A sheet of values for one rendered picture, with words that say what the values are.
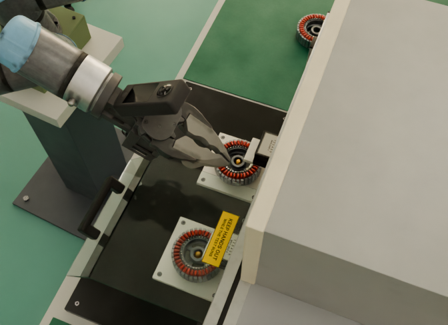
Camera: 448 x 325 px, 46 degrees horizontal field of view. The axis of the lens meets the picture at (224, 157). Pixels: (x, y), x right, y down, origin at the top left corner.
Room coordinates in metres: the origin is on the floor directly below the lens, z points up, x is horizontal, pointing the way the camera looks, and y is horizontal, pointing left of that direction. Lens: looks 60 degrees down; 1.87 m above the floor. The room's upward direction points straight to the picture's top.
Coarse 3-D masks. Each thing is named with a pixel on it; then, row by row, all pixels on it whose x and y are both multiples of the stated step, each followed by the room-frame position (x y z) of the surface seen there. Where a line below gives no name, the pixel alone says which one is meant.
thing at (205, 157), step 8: (184, 136) 0.41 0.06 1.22; (176, 144) 0.39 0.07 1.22; (184, 144) 0.40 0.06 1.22; (192, 144) 0.40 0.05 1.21; (184, 152) 0.38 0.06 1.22; (192, 152) 0.39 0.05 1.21; (200, 152) 0.39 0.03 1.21; (208, 152) 0.39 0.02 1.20; (200, 160) 0.38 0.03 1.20; (208, 160) 0.38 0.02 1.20; (216, 160) 0.38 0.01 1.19; (224, 160) 0.39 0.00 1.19
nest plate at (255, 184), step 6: (222, 138) 0.68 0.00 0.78; (228, 138) 0.68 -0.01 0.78; (234, 138) 0.68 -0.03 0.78; (246, 162) 0.61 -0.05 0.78; (204, 168) 0.59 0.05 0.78; (210, 168) 0.59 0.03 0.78; (264, 168) 0.59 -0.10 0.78; (216, 174) 0.58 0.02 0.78; (258, 180) 0.56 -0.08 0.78; (252, 186) 0.55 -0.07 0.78
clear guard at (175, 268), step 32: (160, 160) 0.46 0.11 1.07; (128, 192) 0.40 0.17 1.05; (160, 192) 0.39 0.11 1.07; (192, 192) 0.39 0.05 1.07; (224, 192) 0.39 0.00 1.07; (96, 224) 0.35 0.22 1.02; (128, 224) 0.33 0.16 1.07; (160, 224) 0.33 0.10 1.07; (192, 224) 0.33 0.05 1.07; (96, 256) 0.28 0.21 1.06; (128, 256) 0.28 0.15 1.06; (160, 256) 0.28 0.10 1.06; (192, 256) 0.28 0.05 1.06; (224, 256) 0.28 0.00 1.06; (128, 288) 0.23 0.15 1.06; (160, 288) 0.23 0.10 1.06; (192, 288) 0.23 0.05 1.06
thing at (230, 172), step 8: (224, 144) 0.64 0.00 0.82; (232, 144) 0.64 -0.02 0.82; (240, 144) 0.64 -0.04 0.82; (248, 144) 0.64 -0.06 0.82; (232, 152) 0.63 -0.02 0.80; (240, 152) 0.63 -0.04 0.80; (232, 160) 0.60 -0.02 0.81; (216, 168) 0.58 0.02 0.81; (224, 168) 0.57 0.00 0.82; (232, 168) 0.59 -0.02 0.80; (240, 168) 0.59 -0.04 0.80; (248, 168) 0.57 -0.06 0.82; (256, 168) 0.57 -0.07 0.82; (224, 176) 0.56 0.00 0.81; (232, 176) 0.56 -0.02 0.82; (240, 176) 0.55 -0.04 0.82; (248, 176) 0.56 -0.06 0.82; (256, 176) 0.56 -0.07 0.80
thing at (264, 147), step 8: (264, 136) 0.60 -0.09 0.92; (272, 136) 0.60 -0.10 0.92; (256, 144) 0.60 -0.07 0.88; (264, 144) 0.58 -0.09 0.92; (272, 144) 0.58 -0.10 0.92; (248, 152) 0.58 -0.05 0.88; (256, 152) 0.56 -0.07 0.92; (264, 152) 0.56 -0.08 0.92; (248, 160) 0.56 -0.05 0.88; (256, 160) 0.55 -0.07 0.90; (264, 160) 0.55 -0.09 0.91
